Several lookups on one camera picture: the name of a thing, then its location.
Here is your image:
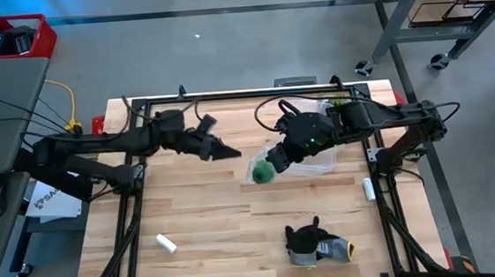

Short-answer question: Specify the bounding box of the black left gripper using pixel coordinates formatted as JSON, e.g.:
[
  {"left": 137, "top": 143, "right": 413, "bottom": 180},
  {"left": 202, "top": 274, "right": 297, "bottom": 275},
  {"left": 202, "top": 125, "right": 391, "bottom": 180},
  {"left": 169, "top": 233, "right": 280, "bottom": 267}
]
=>
[{"left": 174, "top": 111, "right": 243, "bottom": 165}]

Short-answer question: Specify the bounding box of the green elastic bandage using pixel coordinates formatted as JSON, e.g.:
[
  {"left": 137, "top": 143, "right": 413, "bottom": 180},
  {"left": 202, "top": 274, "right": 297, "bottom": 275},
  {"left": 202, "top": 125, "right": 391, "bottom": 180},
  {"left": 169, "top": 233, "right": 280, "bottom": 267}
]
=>
[{"left": 250, "top": 158, "right": 279, "bottom": 186}]

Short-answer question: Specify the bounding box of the clear plastic container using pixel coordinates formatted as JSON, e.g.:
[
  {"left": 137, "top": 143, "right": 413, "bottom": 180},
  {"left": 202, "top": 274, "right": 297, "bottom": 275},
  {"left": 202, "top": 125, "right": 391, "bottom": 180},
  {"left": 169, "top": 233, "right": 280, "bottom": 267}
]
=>
[{"left": 266, "top": 97, "right": 341, "bottom": 182}]

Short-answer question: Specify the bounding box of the black grey work glove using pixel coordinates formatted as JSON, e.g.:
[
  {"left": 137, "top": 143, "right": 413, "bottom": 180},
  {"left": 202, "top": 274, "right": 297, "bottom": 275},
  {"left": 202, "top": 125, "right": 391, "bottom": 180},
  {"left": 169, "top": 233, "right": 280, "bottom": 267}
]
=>
[{"left": 282, "top": 213, "right": 357, "bottom": 270}]

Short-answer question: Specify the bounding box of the white cylinder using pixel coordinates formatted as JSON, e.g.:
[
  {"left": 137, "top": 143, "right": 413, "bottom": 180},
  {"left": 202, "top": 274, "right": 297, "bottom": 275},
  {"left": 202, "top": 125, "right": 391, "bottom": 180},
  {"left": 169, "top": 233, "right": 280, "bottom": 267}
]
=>
[
  {"left": 155, "top": 232, "right": 180, "bottom": 257},
  {"left": 362, "top": 176, "right": 377, "bottom": 203}
]

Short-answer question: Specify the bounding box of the grey box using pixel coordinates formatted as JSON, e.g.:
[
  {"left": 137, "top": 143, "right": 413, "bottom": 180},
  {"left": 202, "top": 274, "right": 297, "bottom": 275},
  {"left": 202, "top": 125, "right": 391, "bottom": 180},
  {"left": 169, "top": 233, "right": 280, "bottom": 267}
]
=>
[{"left": 273, "top": 75, "right": 318, "bottom": 88}]

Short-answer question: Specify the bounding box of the green moss clump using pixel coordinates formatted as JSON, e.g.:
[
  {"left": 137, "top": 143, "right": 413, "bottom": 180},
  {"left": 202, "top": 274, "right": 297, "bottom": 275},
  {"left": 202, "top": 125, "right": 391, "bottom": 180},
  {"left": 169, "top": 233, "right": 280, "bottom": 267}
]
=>
[{"left": 326, "top": 94, "right": 355, "bottom": 109}]

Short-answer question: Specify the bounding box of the white printed paper sheet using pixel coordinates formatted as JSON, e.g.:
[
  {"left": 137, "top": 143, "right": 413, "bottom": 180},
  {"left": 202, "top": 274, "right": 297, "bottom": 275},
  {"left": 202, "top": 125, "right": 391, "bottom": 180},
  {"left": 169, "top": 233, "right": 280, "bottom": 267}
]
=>
[{"left": 22, "top": 171, "right": 85, "bottom": 224}]

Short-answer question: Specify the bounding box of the grey metal cart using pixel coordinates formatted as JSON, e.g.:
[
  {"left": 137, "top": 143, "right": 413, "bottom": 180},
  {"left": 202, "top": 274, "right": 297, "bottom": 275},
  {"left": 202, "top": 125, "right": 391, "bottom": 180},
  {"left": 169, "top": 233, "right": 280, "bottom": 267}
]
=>
[{"left": 349, "top": 0, "right": 495, "bottom": 78}]

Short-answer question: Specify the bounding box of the red plastic crate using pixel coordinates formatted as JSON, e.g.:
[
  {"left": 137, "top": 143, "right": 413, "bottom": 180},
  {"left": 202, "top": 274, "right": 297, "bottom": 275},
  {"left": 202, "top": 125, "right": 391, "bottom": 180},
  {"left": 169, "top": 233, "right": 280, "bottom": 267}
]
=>
[{"left": 0, "top": 11, "right": 61, "bottom": 64}]

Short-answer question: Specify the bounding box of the orange black object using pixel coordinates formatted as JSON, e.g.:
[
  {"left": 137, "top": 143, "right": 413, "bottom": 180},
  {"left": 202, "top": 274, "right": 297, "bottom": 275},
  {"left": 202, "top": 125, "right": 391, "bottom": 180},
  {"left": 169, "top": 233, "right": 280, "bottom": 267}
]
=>
[{"left": 444, "top": 246, "right": 476, "bottom": 276}]

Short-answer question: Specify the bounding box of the grey desk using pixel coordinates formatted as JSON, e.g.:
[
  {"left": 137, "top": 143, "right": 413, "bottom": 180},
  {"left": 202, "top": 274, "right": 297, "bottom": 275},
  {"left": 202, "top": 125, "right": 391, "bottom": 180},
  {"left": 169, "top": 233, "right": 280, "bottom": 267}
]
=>
[{"left": 0, "top": 51, "right": 67, "bottom": 277}]

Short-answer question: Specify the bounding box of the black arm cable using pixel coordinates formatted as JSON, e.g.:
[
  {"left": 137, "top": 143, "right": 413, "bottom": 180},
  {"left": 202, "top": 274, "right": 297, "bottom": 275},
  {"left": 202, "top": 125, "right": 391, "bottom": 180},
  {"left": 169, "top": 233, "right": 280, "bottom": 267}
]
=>
[{"left": 252, "top": 88, "right": 363, "bottom": 135}]

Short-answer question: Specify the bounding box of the yellow power cable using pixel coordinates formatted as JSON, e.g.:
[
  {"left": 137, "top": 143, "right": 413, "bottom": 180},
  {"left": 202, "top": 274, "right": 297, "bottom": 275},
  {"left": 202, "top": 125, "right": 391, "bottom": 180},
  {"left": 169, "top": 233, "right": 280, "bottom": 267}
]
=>
[{"left": 43, "top": 76, "right": 84, "bottom": 136}]

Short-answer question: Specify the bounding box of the black desk cable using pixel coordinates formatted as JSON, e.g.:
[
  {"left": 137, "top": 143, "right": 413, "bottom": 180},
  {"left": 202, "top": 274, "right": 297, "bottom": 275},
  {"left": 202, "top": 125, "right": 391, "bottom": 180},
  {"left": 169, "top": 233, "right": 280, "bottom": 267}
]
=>
[{"left": 0, "top": 79, "right": 74, "bottom": 141}]

